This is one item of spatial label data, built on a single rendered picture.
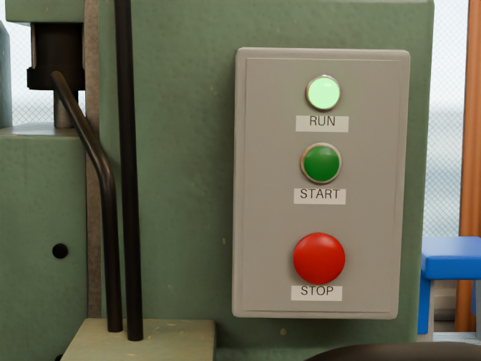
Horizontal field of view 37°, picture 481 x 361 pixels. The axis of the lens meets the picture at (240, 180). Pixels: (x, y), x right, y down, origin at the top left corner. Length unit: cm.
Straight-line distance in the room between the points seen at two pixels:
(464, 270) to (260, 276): 92
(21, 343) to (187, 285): 14
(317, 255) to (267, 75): 11
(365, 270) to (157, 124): 16
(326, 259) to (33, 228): 23
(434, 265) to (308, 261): 90
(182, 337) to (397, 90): 20
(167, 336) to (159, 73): 17
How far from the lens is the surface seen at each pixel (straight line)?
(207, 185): 48
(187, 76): 48
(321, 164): 41
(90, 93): 52
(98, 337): 48
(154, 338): 47
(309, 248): 42
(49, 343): 57
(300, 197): 42
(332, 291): 44
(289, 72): 42
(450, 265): 132
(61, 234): 54
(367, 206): 43
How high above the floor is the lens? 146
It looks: 8 degrees down
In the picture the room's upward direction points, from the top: 1 degrees clockwise
